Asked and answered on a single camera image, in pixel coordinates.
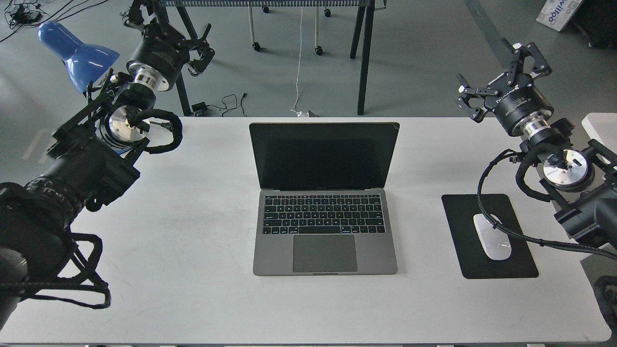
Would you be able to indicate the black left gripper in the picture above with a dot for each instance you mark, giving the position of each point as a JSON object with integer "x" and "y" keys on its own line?
{"x": 163, "y": 48}

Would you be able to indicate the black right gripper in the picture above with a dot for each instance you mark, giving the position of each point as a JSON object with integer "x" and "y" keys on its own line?
{"x": 518, "y": 103}

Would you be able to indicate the grey laptop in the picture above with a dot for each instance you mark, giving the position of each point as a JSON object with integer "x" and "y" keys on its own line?
{"x": 322, "y": 206}

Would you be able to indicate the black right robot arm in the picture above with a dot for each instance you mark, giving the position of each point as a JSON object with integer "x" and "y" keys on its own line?
{"x": 581, "y": 182}

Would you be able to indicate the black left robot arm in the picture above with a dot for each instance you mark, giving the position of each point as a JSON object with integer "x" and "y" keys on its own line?
{"x": 95, "y": 151}

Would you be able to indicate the white cardboard box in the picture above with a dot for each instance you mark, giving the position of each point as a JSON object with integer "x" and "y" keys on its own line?
{"x": 556, "y": 14}

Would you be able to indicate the blue desk lamp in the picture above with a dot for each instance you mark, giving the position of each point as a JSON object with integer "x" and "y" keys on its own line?
{"x": 85, "y": 63}

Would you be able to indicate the white side table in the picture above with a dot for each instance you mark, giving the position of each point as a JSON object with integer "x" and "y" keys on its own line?
{"x": 603, "y": 128}

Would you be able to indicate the white computer mouse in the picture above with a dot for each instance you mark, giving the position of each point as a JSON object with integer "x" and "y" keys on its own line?
{"x": 494, "y": 242}

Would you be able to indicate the black-legged background table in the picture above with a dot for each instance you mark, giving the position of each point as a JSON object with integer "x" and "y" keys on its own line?
{"x": 289, "y": 60}

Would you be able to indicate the black mouse pad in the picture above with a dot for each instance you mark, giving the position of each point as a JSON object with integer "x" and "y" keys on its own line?
{"x": 463, "y": 214}

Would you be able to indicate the black power adapter with cable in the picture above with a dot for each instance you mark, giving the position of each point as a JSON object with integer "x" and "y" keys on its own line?
{"x": 228, "y": 104}

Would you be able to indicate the white rolling cart frame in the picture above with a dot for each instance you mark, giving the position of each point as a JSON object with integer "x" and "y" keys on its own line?
{"x": 284, "y": 20}

